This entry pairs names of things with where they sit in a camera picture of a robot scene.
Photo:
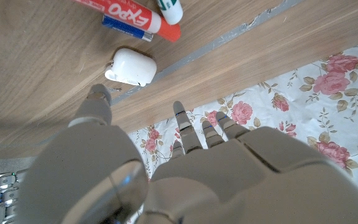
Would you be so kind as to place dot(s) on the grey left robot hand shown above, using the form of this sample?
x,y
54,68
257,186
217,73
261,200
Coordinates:
x,y
228,180

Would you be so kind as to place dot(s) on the white AirPods case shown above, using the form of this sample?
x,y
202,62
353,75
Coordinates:
x,y
130,67

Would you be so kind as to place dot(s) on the floral backdrop cloth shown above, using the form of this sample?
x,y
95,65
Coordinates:
x,y
322,102

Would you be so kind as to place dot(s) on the green dry-erase marker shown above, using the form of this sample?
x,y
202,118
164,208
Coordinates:
x,y
170,9

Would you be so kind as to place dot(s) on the blue marker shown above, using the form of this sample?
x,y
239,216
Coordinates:
x,y
126,28

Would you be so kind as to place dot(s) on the red Expo marker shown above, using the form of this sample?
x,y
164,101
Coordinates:
x,y
126,14

